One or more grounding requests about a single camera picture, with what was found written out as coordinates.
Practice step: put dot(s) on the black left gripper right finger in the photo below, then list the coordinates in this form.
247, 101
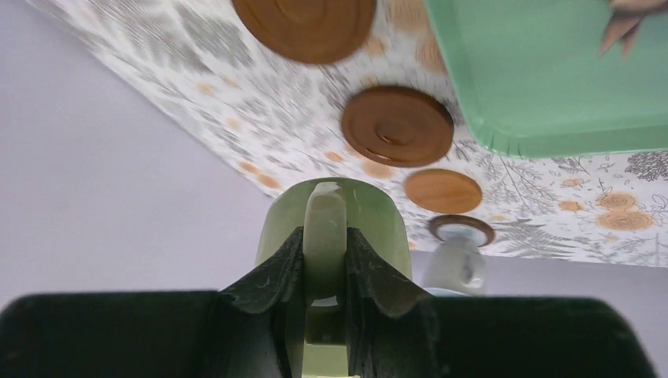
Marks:
394, 328

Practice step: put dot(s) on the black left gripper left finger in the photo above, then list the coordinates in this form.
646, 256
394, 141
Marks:
253, 328

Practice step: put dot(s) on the light blue mug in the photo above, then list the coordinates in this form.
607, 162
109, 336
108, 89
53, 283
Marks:
455, 268

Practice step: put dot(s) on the dark brown wooden coaster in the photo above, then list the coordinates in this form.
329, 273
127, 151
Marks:
447, 228

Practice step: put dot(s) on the pale green mug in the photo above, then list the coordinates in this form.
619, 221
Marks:
325, 209

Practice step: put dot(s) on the light brown wooden coaster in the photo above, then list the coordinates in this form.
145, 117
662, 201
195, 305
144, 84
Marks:
443, 191

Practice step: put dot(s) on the floral tablecloth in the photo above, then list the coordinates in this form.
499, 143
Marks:
277, 122

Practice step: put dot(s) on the green floral tray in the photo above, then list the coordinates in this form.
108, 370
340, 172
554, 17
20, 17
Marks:
547, 79

